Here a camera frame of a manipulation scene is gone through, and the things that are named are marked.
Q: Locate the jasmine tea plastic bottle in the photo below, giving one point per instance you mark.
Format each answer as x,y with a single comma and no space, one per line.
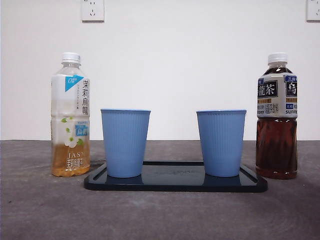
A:
71,162

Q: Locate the dark oolong tea plastic bottle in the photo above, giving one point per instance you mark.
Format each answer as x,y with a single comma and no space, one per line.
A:
275,150

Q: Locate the blue ribbed cup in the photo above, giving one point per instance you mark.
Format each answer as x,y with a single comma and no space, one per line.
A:
125,145
221,145

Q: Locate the dark blue flat tray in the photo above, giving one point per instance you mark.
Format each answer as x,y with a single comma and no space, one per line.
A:
172,185

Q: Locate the white wall socket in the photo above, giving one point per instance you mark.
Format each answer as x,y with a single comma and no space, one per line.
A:
313,10
92,10

